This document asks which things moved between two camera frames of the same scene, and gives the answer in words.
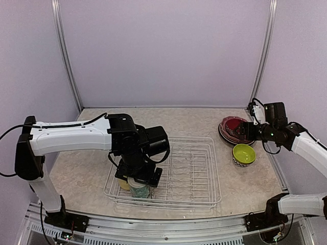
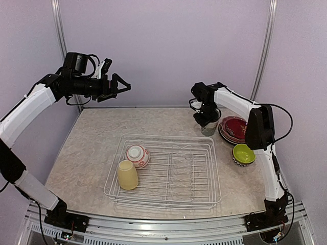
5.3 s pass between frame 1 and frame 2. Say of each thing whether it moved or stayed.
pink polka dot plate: stayed
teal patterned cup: moved
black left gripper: moved
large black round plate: stayed
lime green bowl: stayed
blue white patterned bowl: stayed
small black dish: moved
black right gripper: moved
